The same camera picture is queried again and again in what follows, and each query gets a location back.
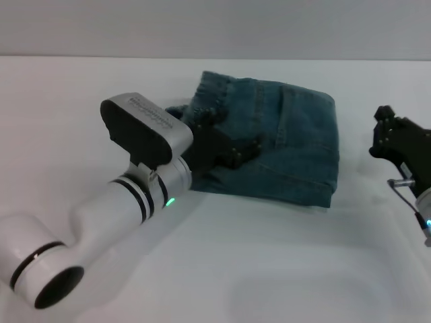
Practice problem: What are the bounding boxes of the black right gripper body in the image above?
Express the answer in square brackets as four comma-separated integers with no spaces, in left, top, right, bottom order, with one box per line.
[383,117,431,199]

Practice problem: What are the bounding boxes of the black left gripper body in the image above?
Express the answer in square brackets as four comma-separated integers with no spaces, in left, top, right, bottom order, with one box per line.
[183,124,236,179]

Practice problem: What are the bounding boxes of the blue denim shorts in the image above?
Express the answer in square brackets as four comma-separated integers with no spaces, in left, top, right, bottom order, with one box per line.
[164,70,339,210]

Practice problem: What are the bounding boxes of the right arm cable with connector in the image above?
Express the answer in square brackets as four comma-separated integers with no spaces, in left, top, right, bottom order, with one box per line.
[387,178,427,231]

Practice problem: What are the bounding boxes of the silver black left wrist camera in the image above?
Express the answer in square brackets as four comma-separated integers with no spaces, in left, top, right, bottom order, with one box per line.
[100,91,195,170]

